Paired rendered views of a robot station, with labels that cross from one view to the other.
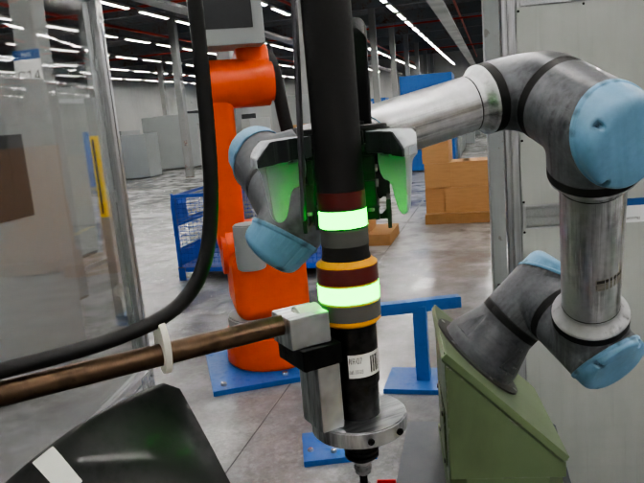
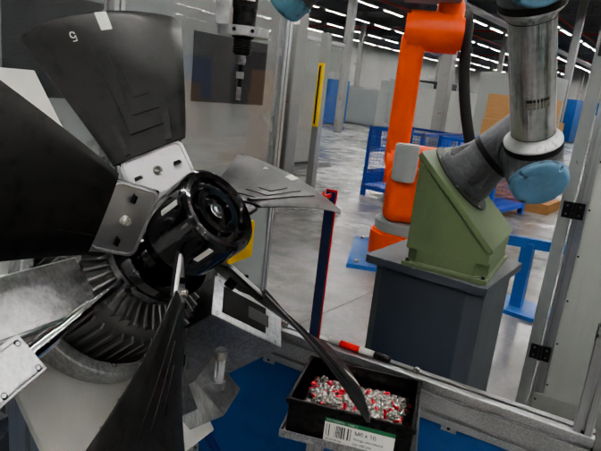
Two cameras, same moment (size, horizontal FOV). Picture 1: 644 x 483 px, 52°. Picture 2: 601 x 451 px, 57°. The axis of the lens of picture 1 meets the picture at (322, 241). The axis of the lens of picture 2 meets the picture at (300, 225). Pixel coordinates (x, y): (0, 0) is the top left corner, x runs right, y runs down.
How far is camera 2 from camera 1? 55 cm
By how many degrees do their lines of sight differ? 21
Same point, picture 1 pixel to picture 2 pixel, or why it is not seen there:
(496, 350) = (468, 168)
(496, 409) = (448, 202)
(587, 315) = (520, 133)
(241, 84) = (434, 32)
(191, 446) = (171, 42)
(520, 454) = (458, 241)
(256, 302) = (398, 208)
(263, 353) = not seen: hidden behind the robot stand
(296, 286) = not seen: hidden behind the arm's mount
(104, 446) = (129, 22)
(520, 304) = (495, 138)
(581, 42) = not seen: outside the picture
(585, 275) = (518, 94)
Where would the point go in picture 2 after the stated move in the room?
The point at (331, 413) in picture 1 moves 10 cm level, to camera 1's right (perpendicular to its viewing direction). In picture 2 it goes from (221, 12) to (290, 17)
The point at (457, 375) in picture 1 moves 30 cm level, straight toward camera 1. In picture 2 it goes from (427, 170) to (368, 181)
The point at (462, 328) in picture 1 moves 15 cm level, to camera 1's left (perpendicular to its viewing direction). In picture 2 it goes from (452, 151) to (393, 143)
